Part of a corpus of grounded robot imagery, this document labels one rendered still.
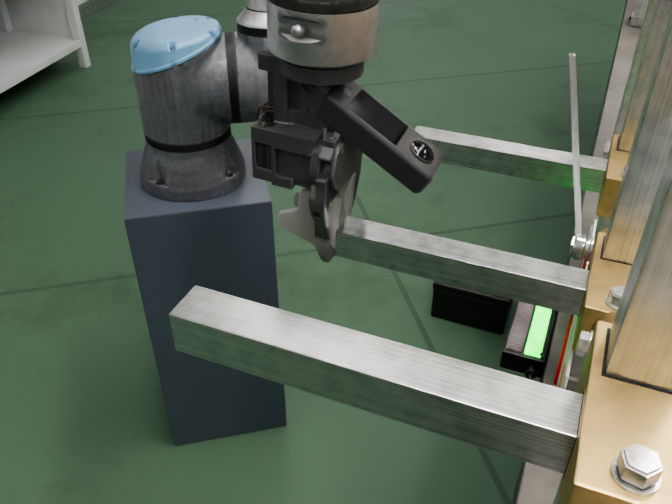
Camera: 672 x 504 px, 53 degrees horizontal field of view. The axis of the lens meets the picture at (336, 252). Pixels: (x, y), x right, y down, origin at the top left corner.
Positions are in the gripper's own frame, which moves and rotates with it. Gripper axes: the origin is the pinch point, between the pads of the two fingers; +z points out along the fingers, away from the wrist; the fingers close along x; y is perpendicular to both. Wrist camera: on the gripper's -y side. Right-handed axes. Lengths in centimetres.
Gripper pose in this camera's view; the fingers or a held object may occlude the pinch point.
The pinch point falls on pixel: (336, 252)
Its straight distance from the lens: 67.3
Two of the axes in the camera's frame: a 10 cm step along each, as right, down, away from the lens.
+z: -0.4, 7.9, 6.1
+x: -3.9, 5.5, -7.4
